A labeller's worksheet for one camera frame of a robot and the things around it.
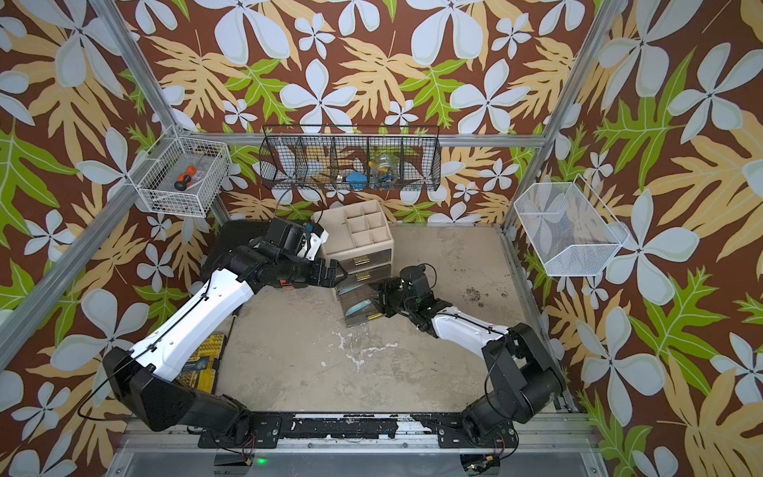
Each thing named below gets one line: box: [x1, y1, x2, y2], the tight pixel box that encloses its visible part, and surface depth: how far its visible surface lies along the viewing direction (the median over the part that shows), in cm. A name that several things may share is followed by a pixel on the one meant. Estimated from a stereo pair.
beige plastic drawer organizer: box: [311, 199, 395, 327], surface depth 88 cm
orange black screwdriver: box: [173, 164, 198, 192], surface depth 82 cm
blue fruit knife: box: [345, 299, 372, 318], surface depth 97 cm
